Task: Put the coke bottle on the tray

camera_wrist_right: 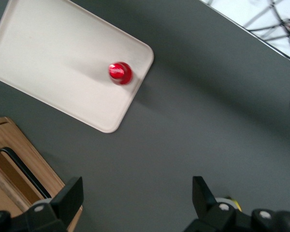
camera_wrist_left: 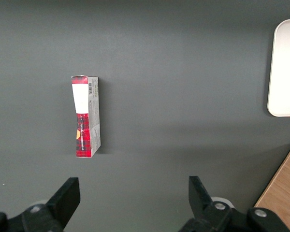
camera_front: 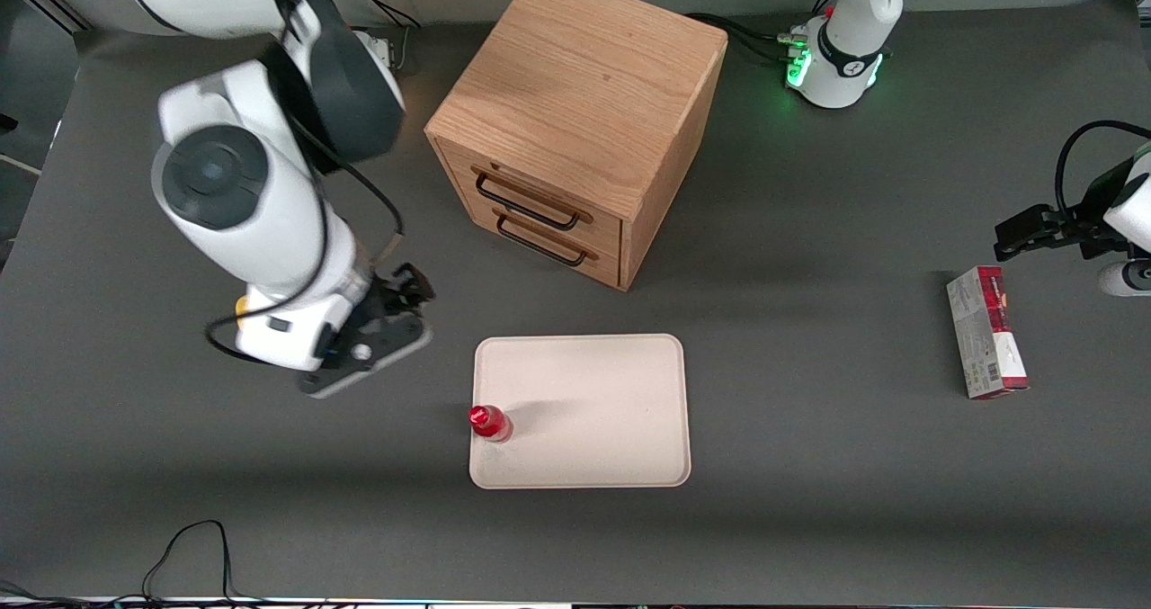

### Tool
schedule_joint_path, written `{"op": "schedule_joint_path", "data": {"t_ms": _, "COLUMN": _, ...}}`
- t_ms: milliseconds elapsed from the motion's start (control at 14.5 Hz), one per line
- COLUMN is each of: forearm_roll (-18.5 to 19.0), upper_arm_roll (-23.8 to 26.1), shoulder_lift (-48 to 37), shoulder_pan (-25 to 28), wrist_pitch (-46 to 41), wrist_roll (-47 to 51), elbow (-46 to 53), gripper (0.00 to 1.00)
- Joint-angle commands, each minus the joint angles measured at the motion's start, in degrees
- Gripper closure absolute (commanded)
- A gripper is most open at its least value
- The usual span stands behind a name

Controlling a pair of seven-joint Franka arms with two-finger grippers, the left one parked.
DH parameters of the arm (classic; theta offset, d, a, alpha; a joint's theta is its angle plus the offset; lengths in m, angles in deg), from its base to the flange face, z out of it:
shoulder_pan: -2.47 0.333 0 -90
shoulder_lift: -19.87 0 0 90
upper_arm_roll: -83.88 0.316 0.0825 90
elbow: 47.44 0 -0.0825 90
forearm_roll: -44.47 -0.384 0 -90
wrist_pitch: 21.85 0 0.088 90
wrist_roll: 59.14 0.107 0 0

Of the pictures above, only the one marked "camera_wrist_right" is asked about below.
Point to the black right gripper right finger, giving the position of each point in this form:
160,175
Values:
204,200

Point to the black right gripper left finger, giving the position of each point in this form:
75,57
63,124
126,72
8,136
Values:
67,200

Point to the red coke bottle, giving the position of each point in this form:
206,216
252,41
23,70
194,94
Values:
119,72

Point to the beige rectangular tray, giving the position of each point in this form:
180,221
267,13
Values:
50,60

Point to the yellow lemon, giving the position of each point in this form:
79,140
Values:
235,203

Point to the wooden drawer cabinet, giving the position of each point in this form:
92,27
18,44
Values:
21,147

